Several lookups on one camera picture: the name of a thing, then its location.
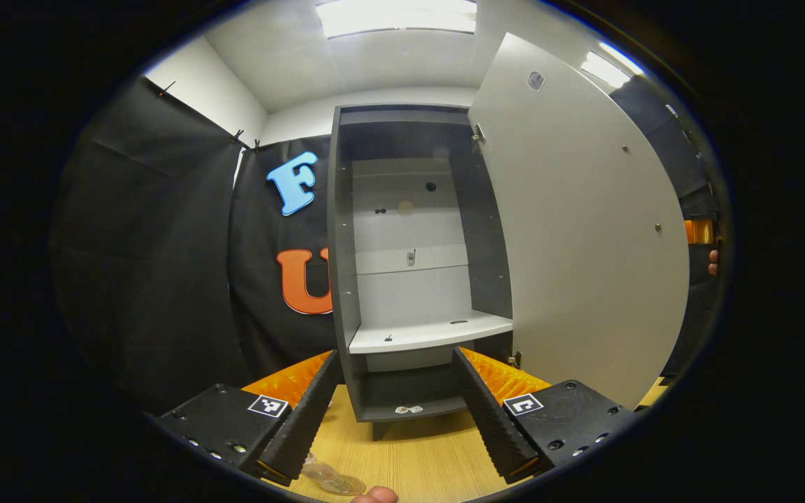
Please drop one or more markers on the metal door hinge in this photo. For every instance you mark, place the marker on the metal door hinge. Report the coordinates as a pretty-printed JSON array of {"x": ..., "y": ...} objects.
[
  {"x": 477, "y": 136},
  {"x": 514, "y": 360}
]

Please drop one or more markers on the ceiling light panel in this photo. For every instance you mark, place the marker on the ceiling light panel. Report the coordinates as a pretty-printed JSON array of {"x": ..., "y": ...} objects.
[
  {"x": 608, "y": 66},
  {"x": 395, "y": 17}
]

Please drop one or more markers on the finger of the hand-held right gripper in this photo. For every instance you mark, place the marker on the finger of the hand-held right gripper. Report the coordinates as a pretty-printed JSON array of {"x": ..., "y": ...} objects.
[{"x": 699, "y": 232}]

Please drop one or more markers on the beige cabinet door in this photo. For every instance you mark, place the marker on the beige cabinet door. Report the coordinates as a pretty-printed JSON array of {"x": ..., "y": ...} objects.
[{"x": 584, "y": 244}]

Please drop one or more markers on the black backdrop cloth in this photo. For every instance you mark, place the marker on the black backdrop cloth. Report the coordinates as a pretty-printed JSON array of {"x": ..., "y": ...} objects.
[{"x": 165, "y": 244}]

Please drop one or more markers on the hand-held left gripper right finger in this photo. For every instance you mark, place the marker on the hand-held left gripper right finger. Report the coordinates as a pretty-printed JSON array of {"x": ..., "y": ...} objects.
[{"x": 486, "y": 419}]

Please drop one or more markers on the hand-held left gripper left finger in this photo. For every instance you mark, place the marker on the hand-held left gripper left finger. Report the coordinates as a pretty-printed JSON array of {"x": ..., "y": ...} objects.
[{"x": 308, "y": 419}]

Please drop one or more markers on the clear plastic bottle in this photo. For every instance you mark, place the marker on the clear plastic bottle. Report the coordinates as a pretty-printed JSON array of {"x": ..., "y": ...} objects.
[{"x": 322, "y": 474}]

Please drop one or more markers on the white cabinet shelf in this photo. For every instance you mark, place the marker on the white cabinet shelf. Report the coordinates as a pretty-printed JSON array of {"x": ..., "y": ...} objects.
[{"x": 423, "y": 334}]

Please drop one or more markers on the dark grey cabinet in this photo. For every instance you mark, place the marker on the dark grey cabinet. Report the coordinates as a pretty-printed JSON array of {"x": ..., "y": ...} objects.
[{"x": 483, "y": 230}]

